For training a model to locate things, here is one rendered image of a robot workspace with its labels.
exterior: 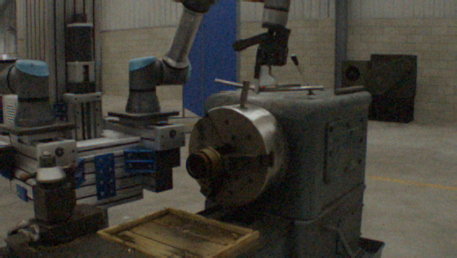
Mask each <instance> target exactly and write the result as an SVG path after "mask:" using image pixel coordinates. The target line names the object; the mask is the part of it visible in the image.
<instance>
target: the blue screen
mask: <svg viewBox="0 0 457 258"><path fill-rule="evenodd" d="M238 39H241V1H232V0H220V1H219V3H217V4H215V5H211V8H210V10H209V12H208V13H206V14H203V17H202V20H201V23H200V25H199V27H198V30H197V33H196V36H195V39H194V40H193V44H192V46H191V49H190V52H189V56H188V58H189V62H190V64H191V67H192V70H191V76H190V79H189V80H188V81H187V82H186V83H185V84H182V111H183V117H168V118H200V117H203V105H204V104H205V102H206V100H207V98H208V97H209V96H211V95H213V94H219V91H236V90H238V89H240V88H238V87H231V86H228V85H224V84H221V83H217V82H215V79H216V78H217V79H221V80H225V81H228V82H235V83H238V84H240V66H241V52H240V51H239V52H237V51H233V48H232V43H234V42H235V41H237V40H238ZM185 109H188V110H190V111H191V112H193V113H195V114H196V115H198V116H187V117H185Z"/></svg>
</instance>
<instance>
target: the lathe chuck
mask: <svg viewBox="0 0 457 258"><path fill-rule="evenodd" d="M237 106H240V105H227V106H222V107H217V108H213V109H210V110H208V113H209V114H210V116H211V119H212V121H213V123H214V124H215V127H216V129H217V131H218V132H219V134H220V137H221V139H222V141H223V142H224V143H225V144H228V146H227V147H226V148H225V147H224V148H223V149H221V150H219V151H217V152H219V153H220V154H221V155H225V154H227V153H231V148H232V147H233V148H235V150H236V152H239V153H263V154H269V153H272V166H271V168H270V167H261V168H259V169H256V170H251V169H240V170H232V169H231V171H227V172H226V173H225V175H224V178H223V179H222V182H221V184H220V187H219V189H218V191H217V194H216V196H215V199H214V201H217V202H219V203H221V204H223V205H225V206H229V207H240V206H243V205H246V204H247V203H249V202H253V201H255V200H257V199H260V198H262V197H264V196H266V195H267V194H269V193H270V192H271V191H272V190H273V189H274V188H275V186H276V185H277V183H278V181H279V180H280V178H281V175H282V172H283V167H284V149H283V144H282V140H281V137H280V136H279V134H278V132H277V129H276V127H275V126H274V125H273V123H272V122H271V121H270V120H269V118H268V117H267V116H266V115H264V113H263V112H261V111H260V110H258V109H257V108H254V107H252V106H246V105H245V106H244V107H246V109H241V108H238V107H237ZM198 136H199V134H198V132H197V129H196V127H195V126H193V129H192V131H191V136H190V141H189V155H190V154H192V153H194V152H195V151H197V148H196V147H197V146H199V143H198V142H197V139H196V138H197V137H198ZM269 151H270V152H269ZM267 189H268V192H267V193H266V194H264V195H263V196H261V195H262V194H263V193H264V192H265V191H266V190H267Z"/></svg>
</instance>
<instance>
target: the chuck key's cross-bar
mask: <svg viewBox="0 0 457 258"><path fill-rule="evenodd" d="M215 82H217V83H221V84H224V85H228V86H231V87H238V88H242V84H238V83H235V82H228V81H225V80H221V79H217V78H216V79H215ZM248 90H250V91H255V88H254V87H250V86H249V87H248ZM307 90H324V87H323V86H319V87H307V86H304V87H273V88H260V91H259V92H273V91H307Z"/></svg>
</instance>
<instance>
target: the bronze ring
mask: <svg viewBox="0 0 457 258"><path fill-rule="evenodd" d="M220 156H221V154H220V153H219V152H217V151H216V150H215V149H213V148H211V147H204V148H201V149H200V150H198V151H195V152H194V153H192V154H190V155H189V156H188V158H187V160H186V169H187V172H188V174H189V175H190V176H192V178H194V179H201V178H202V179H205V178H209V179H212V178H215V177H217V176H218V175H219V173H220V171H221V167H222V162H221V158H220Z"/></svg>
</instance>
